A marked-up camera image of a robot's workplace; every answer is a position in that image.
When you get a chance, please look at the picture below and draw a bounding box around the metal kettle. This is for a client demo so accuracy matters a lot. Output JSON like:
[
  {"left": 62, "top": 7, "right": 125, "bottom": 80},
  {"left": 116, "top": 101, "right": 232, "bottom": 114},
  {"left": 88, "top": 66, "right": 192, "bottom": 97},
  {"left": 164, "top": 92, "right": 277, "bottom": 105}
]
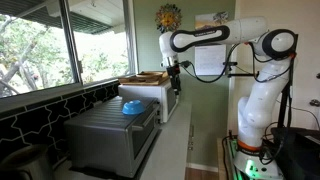
[{"left": 0, "top": 144, "right": 55, "bottom": 180}]

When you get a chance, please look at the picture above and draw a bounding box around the blue plastic bowl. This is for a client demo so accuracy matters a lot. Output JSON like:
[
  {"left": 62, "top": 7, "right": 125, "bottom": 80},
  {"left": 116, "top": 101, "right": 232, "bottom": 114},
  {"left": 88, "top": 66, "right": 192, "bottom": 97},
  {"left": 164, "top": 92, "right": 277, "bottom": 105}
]
[{"left": 122, "top": 100, "right": 145, "bottom": 115}]

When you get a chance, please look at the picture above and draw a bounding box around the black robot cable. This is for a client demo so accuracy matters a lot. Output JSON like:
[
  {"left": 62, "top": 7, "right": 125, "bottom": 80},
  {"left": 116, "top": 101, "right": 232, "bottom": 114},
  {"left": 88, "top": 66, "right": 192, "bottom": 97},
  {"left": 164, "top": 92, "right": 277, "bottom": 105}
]
[{"left": 179, "top": 42, "right": 241, "bottom": 84}]

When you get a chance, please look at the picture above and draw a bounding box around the white microwave oven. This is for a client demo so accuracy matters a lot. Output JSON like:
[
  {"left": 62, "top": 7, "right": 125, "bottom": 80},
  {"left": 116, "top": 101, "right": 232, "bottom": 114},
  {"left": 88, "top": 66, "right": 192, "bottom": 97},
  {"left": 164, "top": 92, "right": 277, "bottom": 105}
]
[{"left": 118, "top": 80, "right": 179, "bottom": 123}]

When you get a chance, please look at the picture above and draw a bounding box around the landscape painting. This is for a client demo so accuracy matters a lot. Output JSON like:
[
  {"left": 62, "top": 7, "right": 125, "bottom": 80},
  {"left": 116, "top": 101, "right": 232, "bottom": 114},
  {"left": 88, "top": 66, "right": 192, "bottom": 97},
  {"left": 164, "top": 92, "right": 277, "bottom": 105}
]
[{"left": 195, "top": 11, "right": 229, "bottom": 30}]

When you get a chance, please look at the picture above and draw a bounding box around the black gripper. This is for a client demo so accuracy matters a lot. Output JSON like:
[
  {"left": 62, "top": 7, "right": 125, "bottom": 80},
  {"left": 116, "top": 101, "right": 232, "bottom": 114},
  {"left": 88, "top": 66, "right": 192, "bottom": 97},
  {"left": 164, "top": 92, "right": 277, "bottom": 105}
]
[{"left": 167, "top": 65, "right": 181, "bottom": 94}]

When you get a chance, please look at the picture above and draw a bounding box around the black equipment box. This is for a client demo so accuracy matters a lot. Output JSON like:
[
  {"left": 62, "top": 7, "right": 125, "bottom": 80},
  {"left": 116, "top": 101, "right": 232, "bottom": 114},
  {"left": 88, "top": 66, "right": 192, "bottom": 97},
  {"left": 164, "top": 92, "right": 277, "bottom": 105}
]
[{"left": 271, "top": 127, "right": 320, "bottom": 180}]

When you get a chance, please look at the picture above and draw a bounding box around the white paper sheet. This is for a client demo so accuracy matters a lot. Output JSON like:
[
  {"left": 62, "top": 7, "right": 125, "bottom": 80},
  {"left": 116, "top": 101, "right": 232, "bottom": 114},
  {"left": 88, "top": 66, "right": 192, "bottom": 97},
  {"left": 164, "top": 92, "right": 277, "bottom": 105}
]
[{"left": 195, "top": 45, "right": 226, "bottom": 76}]

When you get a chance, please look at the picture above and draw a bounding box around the silver toaster oven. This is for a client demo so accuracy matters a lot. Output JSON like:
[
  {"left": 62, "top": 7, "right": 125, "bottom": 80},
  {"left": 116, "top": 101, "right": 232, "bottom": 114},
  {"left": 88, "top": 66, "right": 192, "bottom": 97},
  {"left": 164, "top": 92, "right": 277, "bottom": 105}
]
[{"left": 64, "top": 96, "right": 160, "bottom": 178}]

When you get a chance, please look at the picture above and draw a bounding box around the wooden tray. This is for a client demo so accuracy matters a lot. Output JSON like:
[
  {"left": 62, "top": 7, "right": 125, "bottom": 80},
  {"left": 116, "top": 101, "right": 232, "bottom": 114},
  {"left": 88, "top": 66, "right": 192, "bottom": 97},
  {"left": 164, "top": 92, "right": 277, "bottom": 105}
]
[{"left": 119, "top": 71, "right": 169, "bottom": 86}]

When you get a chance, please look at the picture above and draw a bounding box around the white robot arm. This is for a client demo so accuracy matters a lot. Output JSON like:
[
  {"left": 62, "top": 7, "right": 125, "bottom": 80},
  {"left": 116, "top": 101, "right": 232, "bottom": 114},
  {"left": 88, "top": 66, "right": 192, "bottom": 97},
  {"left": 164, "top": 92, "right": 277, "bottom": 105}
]
[{"left": 159, "top": 16, "right": 298, "bottom": 180}]

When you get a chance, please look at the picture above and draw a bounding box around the sun wall decoration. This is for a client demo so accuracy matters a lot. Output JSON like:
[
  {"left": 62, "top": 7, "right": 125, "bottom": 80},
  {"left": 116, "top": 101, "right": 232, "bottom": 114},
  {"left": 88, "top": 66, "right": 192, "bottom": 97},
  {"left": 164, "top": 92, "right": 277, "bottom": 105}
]
[{"left": 155, "top": 4, "right": 182, "bottom": 33}]

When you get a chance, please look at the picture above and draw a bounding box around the window frame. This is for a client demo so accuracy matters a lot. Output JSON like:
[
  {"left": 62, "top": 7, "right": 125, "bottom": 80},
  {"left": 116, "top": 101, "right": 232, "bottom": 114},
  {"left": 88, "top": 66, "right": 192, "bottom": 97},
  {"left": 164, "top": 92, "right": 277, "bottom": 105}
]
[{"left": 0, "top": 0, "right": 136, "bottom": 110}]

